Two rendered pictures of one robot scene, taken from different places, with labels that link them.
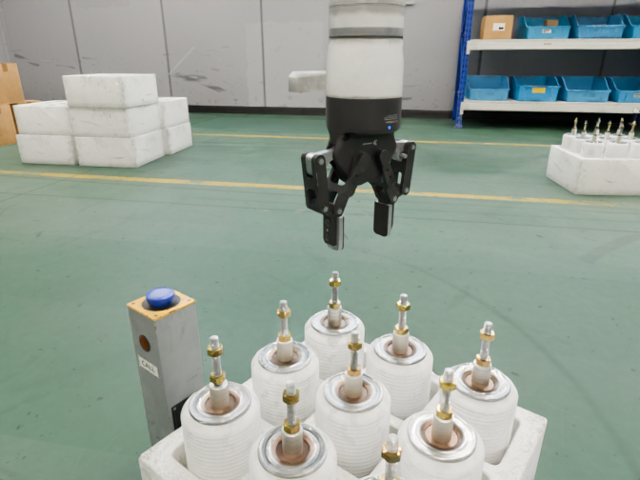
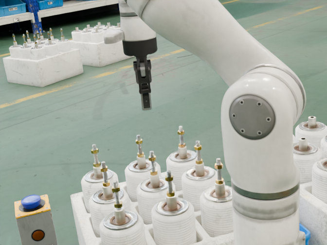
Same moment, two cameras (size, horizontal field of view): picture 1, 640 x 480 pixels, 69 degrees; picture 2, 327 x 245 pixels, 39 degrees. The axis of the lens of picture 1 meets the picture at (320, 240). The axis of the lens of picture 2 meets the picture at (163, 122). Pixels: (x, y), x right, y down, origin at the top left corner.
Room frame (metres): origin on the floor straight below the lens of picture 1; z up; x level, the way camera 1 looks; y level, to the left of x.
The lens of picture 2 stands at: (-0.13, 0.77, 0.78)
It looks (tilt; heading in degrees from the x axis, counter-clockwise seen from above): 20 degrees down; 305
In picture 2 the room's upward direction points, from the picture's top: 6 degrees counter-clockwise
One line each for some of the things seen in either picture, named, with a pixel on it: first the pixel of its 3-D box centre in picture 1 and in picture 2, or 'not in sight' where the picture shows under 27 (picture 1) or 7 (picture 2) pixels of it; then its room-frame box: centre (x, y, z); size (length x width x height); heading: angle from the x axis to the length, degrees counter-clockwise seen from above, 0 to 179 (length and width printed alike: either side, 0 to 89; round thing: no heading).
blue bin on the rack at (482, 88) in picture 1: (486, 88); not in sight; (4.85, -1.64, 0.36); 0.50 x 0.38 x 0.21; 169
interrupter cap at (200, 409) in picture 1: (220, 403); (120, 220); (0.46, 0.12, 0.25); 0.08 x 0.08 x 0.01
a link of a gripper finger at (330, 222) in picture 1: (325, 222); (145, 97); (0.45, 0.00, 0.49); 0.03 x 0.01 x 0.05; 127
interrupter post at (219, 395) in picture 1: (219, 394); (119, 215); (0.46, 0.12, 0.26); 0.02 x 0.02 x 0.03
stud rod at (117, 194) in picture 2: (216, 364); (117, 197); (0.46, 0.12, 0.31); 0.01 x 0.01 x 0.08
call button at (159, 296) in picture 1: (160, 298); (31, 202); (0.60, 0.23, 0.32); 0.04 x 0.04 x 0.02
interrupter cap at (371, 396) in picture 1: (352, 391); (155, 184); (0.48, -0.04, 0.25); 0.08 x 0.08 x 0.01
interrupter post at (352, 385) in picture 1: (353, 383); (154, 180); (0.48, -0.04, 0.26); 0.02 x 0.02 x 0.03
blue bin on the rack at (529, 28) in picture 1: (542, 28); not in sight; (4.77, -2.07, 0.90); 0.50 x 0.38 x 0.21; 170
